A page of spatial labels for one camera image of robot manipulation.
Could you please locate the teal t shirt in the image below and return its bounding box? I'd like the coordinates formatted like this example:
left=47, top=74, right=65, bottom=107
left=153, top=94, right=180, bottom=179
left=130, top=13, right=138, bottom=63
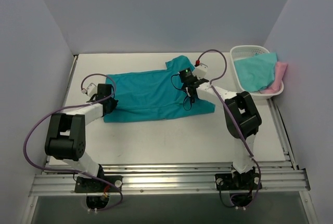
left=104, top=55, right=215, bottom=123

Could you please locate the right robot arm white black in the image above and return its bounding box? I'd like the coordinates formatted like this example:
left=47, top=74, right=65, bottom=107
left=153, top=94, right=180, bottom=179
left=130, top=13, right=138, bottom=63
left=178, top=67, right=262, bottom=189

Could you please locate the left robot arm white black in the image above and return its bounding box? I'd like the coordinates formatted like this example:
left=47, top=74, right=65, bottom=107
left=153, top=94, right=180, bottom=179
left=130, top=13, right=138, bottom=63
left=45, top=84, right=118, bottom=192

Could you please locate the white plastic laundry basket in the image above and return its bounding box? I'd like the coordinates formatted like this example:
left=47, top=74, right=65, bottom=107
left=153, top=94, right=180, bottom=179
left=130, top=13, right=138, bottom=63
left=229, top=45, right=287, bottom=101

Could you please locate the light teal shirt in basket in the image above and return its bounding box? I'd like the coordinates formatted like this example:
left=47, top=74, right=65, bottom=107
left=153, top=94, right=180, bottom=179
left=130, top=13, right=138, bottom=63
left=234, top=52, right=278, bottom=93

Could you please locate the pink shirt in basket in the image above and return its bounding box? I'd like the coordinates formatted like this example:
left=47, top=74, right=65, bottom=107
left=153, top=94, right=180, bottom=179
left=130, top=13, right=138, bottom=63
left=260, top=61, right=288, bottom=94

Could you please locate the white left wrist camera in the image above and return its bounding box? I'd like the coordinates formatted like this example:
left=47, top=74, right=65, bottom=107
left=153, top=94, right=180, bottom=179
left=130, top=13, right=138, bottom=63
left=81, top=83, right=97, bottom=97

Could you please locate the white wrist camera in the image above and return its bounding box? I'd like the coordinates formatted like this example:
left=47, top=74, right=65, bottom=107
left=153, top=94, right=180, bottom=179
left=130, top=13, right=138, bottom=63
left=81, top=83, right=97, bottom=97
left=193, top=63, right=208, bottom=80

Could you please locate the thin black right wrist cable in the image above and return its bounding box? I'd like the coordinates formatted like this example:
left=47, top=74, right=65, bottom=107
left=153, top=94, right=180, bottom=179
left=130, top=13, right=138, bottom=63
left=170, top=74, right=196, bottom=111

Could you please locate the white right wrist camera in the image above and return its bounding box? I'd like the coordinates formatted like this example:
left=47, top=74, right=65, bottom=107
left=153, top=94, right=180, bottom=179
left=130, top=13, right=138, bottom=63
left=193, top=63, right=208, bottom=80

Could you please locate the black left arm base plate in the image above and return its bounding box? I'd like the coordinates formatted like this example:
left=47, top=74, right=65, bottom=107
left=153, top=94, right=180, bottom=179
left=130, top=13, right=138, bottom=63
left=74, top=175, right=123, bottom=193

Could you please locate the aluminium rail frame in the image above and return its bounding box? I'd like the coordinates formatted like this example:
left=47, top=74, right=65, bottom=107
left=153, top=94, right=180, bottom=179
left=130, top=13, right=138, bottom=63
left=28, top=96, right=312, bottom=197

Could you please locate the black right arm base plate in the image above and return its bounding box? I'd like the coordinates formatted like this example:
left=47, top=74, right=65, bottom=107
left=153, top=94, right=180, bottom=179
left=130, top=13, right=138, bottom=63
left=214, top=172, right=259, bottom=191

